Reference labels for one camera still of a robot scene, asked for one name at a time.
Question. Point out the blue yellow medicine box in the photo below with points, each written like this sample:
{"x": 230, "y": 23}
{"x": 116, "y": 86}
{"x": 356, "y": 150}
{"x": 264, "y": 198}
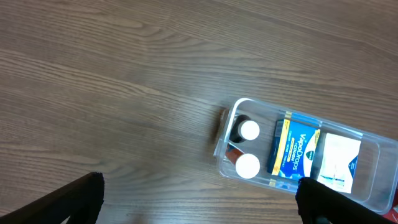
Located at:
{"x": 293, "y": 149}

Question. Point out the white blue medicine box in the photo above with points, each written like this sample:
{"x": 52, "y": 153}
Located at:
{"x": 340, "y": 157}

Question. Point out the black bottle white cap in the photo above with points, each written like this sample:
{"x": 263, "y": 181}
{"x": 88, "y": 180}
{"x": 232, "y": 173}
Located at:
{"x": 244, "y": 129}

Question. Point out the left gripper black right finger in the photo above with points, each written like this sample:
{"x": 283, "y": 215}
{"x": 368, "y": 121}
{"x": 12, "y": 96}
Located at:
{"x": 318, "y": 203}

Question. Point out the clear plastic container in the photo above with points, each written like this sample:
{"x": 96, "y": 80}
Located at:
{"x": 375, "y": 179}

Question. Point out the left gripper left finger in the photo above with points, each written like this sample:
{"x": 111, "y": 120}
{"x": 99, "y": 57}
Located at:
{"x": 77, "y": 202}

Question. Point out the red Panadol box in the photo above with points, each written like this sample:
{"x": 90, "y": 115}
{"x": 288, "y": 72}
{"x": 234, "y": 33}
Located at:
{"x": 392, "y": 214}

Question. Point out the orange tube white cap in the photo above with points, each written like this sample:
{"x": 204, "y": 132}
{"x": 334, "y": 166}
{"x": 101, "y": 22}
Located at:
{"x": 247, "y": 165}

